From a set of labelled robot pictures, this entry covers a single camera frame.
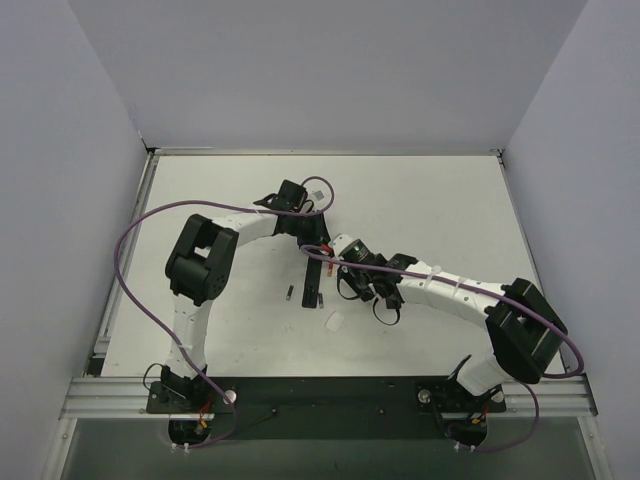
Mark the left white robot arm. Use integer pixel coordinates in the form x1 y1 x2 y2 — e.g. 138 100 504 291
139 180 330 412

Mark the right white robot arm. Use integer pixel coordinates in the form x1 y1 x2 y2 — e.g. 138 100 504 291
330 234 568 397

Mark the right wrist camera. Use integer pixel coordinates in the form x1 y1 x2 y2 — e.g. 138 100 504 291
331 233 355 256

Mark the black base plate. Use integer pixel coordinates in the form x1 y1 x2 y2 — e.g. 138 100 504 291
146 376 506 444

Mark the aluminium rail frame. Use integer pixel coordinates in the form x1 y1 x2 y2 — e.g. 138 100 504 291
45 153 594 479

